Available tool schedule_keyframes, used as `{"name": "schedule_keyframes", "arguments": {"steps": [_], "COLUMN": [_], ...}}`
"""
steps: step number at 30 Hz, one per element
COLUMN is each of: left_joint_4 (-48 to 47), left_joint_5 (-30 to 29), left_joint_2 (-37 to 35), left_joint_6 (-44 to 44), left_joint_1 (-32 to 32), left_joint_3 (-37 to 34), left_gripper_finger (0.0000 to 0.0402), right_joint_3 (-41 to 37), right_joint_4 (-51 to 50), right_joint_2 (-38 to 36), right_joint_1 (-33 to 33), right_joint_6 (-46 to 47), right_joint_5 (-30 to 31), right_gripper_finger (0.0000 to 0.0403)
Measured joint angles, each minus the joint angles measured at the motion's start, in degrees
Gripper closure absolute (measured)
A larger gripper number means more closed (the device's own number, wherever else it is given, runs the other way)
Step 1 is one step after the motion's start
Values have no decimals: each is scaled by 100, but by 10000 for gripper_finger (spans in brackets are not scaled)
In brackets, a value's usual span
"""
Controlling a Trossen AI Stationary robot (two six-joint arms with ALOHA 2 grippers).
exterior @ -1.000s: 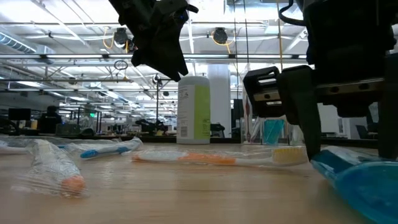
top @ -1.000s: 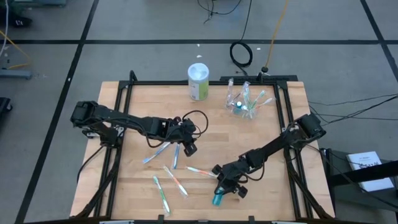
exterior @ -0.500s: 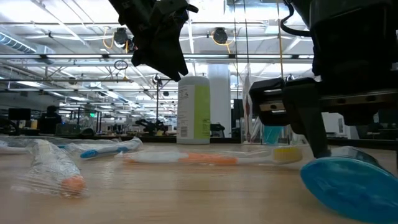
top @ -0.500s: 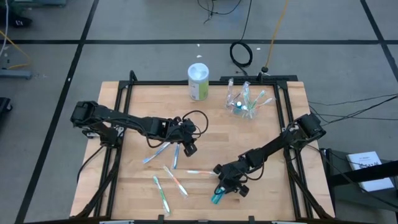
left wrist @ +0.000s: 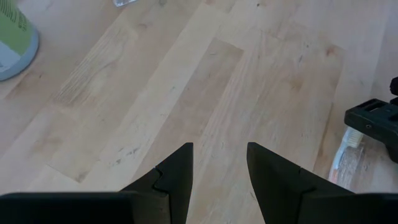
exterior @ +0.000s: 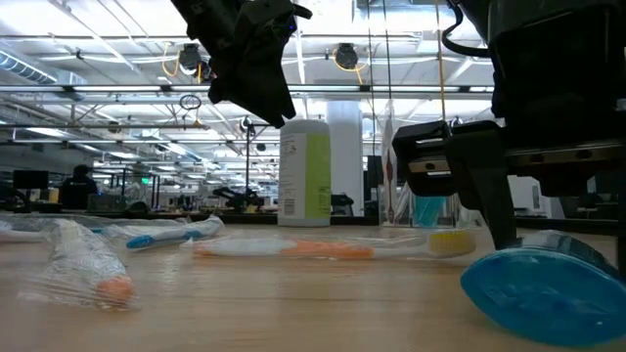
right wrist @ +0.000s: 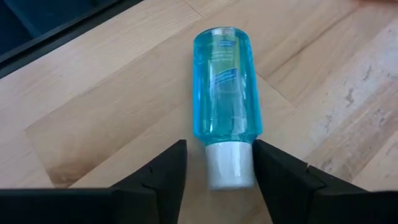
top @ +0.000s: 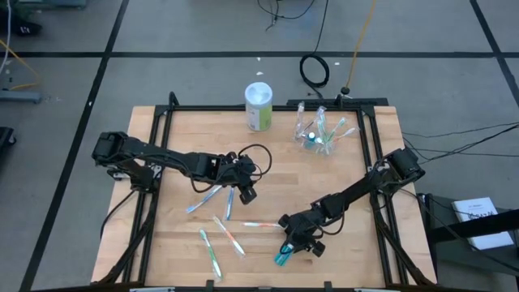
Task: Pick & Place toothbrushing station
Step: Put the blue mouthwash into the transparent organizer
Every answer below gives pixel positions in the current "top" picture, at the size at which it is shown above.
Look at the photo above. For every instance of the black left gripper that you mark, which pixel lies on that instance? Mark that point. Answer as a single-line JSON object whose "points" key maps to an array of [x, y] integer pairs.
{"points": [[237, 170]]}

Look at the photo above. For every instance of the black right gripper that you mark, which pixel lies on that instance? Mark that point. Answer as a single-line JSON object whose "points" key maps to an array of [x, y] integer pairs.
{"points": [[304, 231]]}

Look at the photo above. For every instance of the blue toothbrush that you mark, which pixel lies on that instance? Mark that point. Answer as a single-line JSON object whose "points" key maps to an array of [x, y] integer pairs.
{"points": [[202, 199], [229, 207]]}

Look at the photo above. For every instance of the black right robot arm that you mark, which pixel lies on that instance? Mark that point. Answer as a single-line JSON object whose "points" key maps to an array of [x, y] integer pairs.
{"points": [[365, 186]]}

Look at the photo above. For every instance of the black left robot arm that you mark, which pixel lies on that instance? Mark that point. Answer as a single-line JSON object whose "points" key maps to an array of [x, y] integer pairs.
{"points": [[162, 156]]}

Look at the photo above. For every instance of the white green wipes canister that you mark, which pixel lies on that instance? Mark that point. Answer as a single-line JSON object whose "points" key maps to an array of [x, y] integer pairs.
{"points": [[259, 109]]}

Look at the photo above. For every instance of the clear plastic organizer holder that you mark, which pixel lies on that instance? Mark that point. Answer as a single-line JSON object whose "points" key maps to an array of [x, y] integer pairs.
{"points": [[324, 149]]}

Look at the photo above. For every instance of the black side stand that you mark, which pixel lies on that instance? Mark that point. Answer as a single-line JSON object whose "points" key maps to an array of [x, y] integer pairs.
{"points": [[454, 231]]}

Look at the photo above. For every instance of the white booklet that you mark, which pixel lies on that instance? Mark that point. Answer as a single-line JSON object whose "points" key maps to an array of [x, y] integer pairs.
{"points": [[472, 207]]}

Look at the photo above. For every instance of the grey stand foot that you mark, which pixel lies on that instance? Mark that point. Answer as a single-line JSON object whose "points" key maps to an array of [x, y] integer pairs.
{"points": [[20, 96]]}

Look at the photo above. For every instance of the person's foot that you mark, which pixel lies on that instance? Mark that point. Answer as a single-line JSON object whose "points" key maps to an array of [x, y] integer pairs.
{"points": [[26, 29]]}

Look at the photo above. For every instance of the black frame clip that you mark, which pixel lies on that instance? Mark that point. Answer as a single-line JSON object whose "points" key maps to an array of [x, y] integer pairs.
{"points": [[209, 285], [328, 286], [173, 99]]}

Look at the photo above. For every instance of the black aluminium frame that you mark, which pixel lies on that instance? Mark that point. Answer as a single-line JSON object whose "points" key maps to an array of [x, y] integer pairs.
{"points": [[202, 108]]}

